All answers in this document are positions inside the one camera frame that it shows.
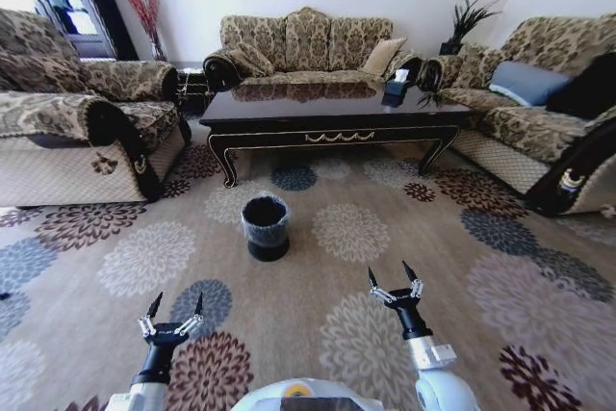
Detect green potted plant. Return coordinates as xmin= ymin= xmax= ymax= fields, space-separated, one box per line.
xmin=438 ymin=0 xmax=504 ymax=57

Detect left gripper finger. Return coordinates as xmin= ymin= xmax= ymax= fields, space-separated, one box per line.
xmin=138 ymin=291 xmax=165 ymax=339
xmin=173 ymin=292 xmax=205 ymax=337

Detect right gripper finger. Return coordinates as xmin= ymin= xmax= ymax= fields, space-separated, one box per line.
xmin=401 ymin=259 xmax=425 ymax=300
xmin=367 ymin=266 xmax=396 ymax=306

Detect white robot front shell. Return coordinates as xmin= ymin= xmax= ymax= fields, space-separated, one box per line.
xmin=230 ymin=377 xmax=387 ymax=411

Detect dark glossy coffee table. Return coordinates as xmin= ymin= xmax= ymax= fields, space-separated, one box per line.
xmin=198 ymin=80 xmax=478 ymax=189

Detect damask throw cushion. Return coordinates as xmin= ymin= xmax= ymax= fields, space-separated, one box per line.
xmin=232 ymin=41 xmax=275 ymax=78
xmin=453 ymin=43 xmax=501 ymax=90

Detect black marble side table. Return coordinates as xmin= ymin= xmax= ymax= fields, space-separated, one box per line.
xmin=175 ymin=68 xmax=211 ymax=119

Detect damask sofa with dark arms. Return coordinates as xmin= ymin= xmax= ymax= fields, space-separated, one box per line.
xmin=0 ymin=7 xmax=193 ymax=210

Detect three-seat damask sofa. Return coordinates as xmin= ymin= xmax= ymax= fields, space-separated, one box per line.
xmin=202 ymin=6 xmax=424 ymax=93

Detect damask sofa with grey cushion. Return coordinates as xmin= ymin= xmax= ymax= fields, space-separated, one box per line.
xmin=424 ymin=12 xmax=616 ymax=218

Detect floral patterned rug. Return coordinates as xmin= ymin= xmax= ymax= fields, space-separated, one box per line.
xmin=0 ymin=130 xmax=616 ymax=411

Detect black lined trash bin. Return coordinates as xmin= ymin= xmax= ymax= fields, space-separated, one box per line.
xmin=241 ymin=195 xmax=293 ymax=263

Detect black throw cushion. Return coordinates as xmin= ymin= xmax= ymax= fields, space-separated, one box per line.
xmin=545 ymin=51 xmax=616 ymax=120

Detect beige throw cushion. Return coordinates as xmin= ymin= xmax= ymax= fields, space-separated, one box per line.
xmin=361 ymin=37 xmax=408 ymax=77

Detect red dried branches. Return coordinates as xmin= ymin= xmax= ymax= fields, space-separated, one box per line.
xmin=116 ymin=0 xmax=162 ymax=44

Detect grey throw cushion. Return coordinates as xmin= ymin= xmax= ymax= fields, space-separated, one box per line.
xmin=487 ymin=60 xmax=574 ymax=108

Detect black tissue box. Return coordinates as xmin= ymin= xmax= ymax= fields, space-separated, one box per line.
xmin=384 ymin=69 xmax=411 ymax=96

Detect glass floor vase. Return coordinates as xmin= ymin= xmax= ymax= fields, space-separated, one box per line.
xmin=149 ymin=34 xmax=168 ymax=64

